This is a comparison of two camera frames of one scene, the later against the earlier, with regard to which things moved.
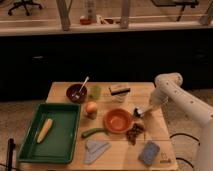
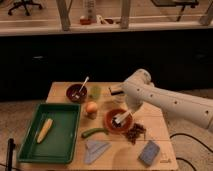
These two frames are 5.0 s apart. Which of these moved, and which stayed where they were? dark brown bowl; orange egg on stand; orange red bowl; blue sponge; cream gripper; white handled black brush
Moved: white handled black brush; cream gripper
Stayed: blue sponge; orange red bowl; orange egg on stand; dark brown bowl
